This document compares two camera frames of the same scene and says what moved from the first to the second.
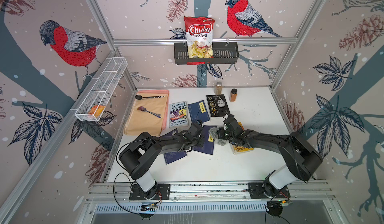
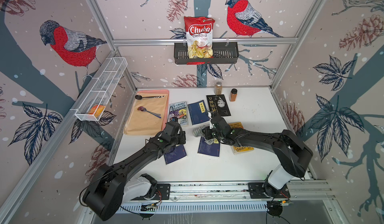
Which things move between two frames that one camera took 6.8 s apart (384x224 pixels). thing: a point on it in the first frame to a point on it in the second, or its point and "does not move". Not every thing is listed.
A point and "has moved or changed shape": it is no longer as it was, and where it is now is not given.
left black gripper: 202,141 to 181,134
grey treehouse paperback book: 178,114 does not move
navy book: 208,146 has moved or changed shape
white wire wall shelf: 97,97 does not move
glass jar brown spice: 218,88 does not move
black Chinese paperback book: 218,105 does not move
